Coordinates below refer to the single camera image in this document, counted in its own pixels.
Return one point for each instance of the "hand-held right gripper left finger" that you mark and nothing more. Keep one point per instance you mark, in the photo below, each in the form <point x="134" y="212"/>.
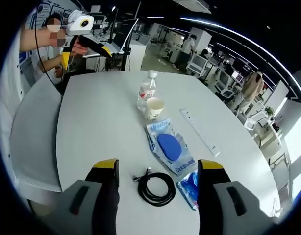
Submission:
<point x="105" y="176"/>

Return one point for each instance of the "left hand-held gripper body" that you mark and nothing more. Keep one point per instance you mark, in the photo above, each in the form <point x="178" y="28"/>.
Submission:
<point x="77" y="27"/>

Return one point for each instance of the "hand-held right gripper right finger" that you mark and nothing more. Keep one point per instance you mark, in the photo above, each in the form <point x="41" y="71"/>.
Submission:
<point x="211" y="176"/>

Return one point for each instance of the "blue tissue pack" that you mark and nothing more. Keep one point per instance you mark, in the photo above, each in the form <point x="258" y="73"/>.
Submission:
<point x="189" y="191"/>

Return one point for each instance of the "blue sponge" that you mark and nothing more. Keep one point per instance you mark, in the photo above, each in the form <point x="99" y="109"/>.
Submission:
<point x="168" y="147"/>

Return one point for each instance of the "clear plastic water bottle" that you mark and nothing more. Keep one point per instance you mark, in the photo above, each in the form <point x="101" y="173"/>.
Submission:
<point x="147" y="88"/>

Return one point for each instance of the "white paper cup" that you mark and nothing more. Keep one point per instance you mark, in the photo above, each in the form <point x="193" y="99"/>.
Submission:
<point x="154" y="109"/>

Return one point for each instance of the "silver laptop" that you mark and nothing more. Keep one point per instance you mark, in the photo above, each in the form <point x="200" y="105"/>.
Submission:
<point x="126" y="34"/>

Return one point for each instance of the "black tripod stand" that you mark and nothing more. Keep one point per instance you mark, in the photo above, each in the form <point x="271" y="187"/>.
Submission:
<point x="127" y="61"/>

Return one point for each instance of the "white power strip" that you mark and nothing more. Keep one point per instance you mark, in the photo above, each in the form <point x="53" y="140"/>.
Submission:
<point x="199" y="132"/>

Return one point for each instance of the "white table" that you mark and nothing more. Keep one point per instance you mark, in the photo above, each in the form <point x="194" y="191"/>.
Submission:
<point x="99" y="117"/>

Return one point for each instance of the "person's white shirt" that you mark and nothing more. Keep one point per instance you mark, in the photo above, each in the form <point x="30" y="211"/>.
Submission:
<point x="7" y="110"/>

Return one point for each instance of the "potted green plant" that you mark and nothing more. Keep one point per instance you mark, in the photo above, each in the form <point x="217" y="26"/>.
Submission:
<point x="270" y="112"/>

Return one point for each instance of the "white office chair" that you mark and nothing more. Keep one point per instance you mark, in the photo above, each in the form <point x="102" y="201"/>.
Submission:
<point x="197" y="64"/>

